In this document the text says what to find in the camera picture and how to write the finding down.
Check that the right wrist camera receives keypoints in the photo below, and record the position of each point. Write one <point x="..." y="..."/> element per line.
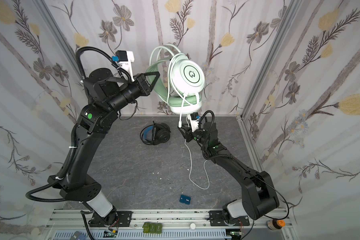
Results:
<point x="194" y="121"/>

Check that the green terminal block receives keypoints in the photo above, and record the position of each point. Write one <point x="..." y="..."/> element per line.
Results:
<point x="152" y="228"/>

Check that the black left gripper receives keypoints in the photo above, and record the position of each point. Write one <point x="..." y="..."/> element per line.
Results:
<point x="142" y="84"/>

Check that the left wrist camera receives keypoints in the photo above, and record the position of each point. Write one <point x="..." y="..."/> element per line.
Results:
<point x="124" y="60"/>

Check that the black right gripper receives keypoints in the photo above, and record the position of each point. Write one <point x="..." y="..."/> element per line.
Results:
<point x="190" y="133"/>

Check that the small blue block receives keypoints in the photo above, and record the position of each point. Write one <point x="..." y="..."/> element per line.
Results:
<point x="185" y="199"/>

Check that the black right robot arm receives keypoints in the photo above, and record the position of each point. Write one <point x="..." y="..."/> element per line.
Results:
<point x="259" y="196"/>

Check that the orange emergency stop button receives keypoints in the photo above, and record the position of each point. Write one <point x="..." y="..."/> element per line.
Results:
<point x="275" y="225"/>

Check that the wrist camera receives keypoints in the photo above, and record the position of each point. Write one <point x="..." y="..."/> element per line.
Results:
<point x="124" y="60"/>
<point x="194" y="121"/>

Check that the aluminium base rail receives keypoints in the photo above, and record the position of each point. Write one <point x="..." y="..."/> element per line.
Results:
<point x="69" y="225"/>

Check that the black blue headphones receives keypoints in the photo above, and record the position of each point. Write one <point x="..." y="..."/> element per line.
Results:
<point x="155" y="134"/>

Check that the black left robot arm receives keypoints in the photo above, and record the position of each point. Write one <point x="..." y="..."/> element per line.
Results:
<point x="72" y="182"/>

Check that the mint green headphones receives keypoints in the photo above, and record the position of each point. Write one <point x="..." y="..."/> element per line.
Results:
<point x="177" y="81"/>

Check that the white round cap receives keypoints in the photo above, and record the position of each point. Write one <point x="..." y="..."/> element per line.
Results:
<point x="192" y="226"/>

